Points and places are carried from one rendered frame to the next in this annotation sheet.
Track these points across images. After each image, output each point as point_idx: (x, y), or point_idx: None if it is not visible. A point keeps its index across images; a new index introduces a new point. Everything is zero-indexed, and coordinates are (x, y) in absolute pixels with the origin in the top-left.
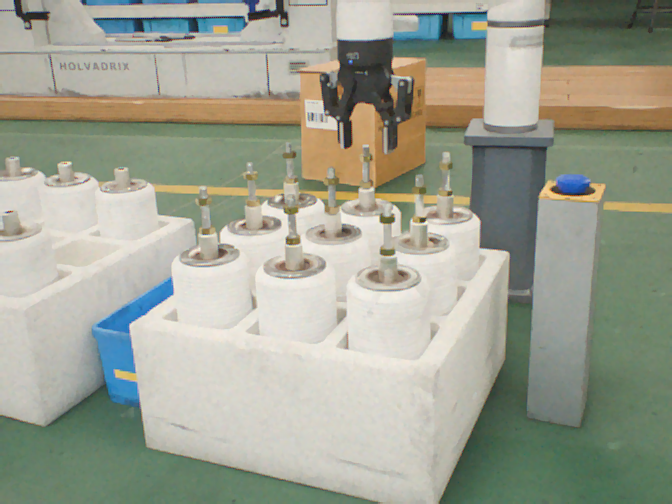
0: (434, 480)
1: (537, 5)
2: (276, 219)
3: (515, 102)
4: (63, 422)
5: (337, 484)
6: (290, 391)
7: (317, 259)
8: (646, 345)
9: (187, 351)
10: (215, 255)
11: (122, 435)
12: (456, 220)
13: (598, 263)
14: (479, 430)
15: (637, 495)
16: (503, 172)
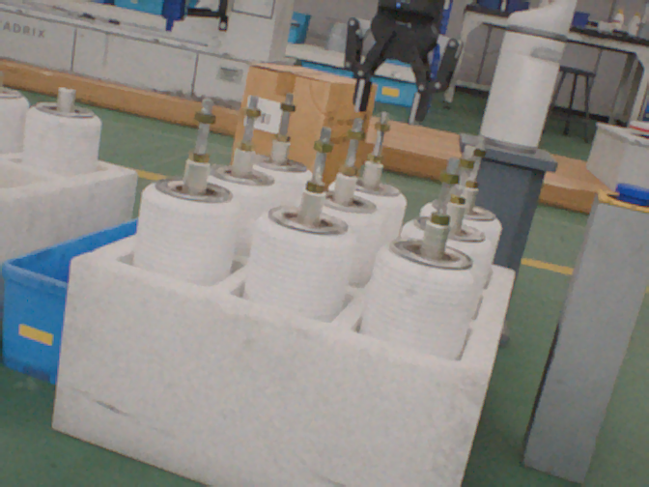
0: None
1: (567, 18)
2: (267, 175)
3: (522, 118)
4: None
5: None
6: (280, 379)
7: (334, 220)
8: (626, 406)
9: (146, 305)
10: (203, 191)
11: (18, 409)
12: (480, 217)
13: (552, 317)
14: (469, 471)
15: None
16: (495, 191)
